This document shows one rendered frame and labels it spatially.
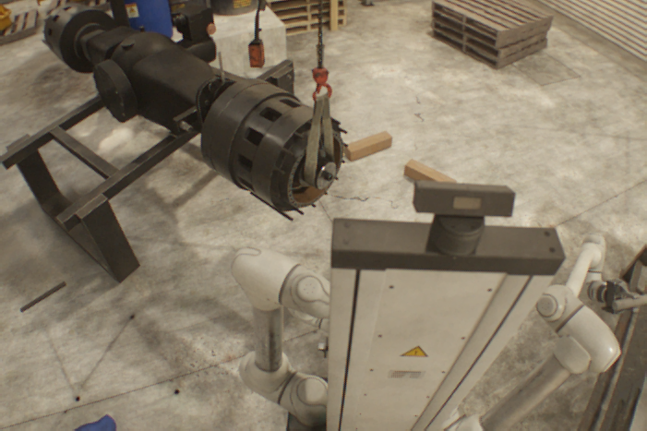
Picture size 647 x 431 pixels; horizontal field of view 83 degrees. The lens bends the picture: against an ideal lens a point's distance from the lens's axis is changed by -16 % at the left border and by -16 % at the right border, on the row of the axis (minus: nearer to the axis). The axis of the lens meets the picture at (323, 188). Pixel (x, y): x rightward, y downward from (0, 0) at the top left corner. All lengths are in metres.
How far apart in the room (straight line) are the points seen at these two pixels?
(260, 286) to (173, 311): 1.53
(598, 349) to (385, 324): 0.85
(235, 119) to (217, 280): 1.12
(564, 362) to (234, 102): 1.75
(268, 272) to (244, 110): 1.04
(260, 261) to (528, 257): 0.80
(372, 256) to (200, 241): 2.45
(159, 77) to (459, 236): 2.27
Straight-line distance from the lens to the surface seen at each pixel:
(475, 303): 0.73
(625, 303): 1.82
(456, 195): 0.56
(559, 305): 1.45
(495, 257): 0.62
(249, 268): 1.25
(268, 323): 1.40
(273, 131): 1.96
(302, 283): 1.16
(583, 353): 1.47
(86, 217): 2.53
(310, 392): 1.64
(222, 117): 2.12
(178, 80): 2.57
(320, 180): 2.03
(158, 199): 3.36
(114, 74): 2.88
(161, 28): 4.53
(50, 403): 2.77
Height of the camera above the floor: 2.24
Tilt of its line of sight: 44 degrees down
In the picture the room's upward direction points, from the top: straight up
